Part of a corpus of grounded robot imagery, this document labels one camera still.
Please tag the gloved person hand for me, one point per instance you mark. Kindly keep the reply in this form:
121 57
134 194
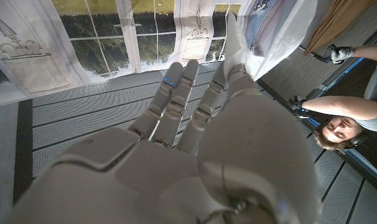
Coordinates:
296 103
341 53

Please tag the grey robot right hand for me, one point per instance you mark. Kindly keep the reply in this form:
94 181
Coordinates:
145 186

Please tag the white gauze bandage strip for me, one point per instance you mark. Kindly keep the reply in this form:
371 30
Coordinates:
235 46

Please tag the bare person forearm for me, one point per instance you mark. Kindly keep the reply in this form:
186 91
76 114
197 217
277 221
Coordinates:
369 51
328 106

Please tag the brown cardboard sheet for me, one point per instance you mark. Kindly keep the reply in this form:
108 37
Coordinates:
334 21

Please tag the person in grey shirt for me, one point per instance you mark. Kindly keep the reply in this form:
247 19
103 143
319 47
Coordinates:
375 84

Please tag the black headphones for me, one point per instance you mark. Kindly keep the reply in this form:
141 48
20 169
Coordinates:
359 140

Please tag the printed room backdrop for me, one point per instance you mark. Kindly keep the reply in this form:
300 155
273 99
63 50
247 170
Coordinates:
98 46

